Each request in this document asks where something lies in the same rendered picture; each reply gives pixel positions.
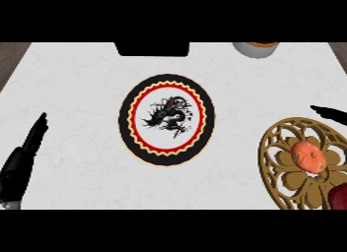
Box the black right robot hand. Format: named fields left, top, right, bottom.
left=308, top=104, right=347, bottom=130

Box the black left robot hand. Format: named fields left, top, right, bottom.
left=0, top=111, right=49, bottom=205

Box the orange squash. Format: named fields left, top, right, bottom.
left=288, top=140, right=328, bottom=175

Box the gold openwork round placemat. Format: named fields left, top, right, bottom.
left=256, top=116, right=347, bottom=211

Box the black-rimmed dragon plate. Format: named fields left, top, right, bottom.
left=117, top=73, right=216, bottom=167

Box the dark red round object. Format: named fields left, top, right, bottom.
left=325, top=181, right=347, bottom=211

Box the grey pot with orange top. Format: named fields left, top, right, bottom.
left=231, top=41, right=281, bottom=60

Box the black appliance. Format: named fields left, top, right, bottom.
left=114, top=41, right=191, bottom=57

